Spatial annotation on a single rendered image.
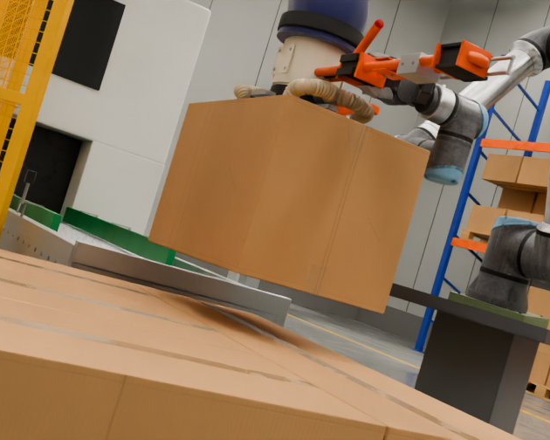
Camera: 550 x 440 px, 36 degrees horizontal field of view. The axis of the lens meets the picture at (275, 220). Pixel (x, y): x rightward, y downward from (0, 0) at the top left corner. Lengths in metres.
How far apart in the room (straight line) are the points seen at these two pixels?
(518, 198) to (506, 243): 9.15
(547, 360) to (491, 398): 7.81
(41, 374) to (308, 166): 0.97
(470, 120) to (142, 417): 1.30
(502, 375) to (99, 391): 1.66
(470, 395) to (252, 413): 1.48
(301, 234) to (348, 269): 0.15
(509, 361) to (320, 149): 1.00
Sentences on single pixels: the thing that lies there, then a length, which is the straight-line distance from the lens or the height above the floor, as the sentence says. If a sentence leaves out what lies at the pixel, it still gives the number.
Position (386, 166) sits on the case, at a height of 1.00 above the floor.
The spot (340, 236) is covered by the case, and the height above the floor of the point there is 0.81.
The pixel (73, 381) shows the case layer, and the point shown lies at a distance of 1.03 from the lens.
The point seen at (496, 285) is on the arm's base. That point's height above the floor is 0.83.
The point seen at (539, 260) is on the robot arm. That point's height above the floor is 0.93.
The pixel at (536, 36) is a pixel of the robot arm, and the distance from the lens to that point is 2.51.
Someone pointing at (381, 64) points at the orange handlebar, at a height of 1.20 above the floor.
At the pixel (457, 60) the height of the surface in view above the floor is 1.19.
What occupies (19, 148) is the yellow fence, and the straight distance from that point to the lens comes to 3.04.
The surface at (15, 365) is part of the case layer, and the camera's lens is 1.01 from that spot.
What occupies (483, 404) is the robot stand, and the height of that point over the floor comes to 0.49.
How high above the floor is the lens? 0.74
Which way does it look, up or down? 2 degrees up
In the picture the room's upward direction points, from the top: 17 degrees clockwise
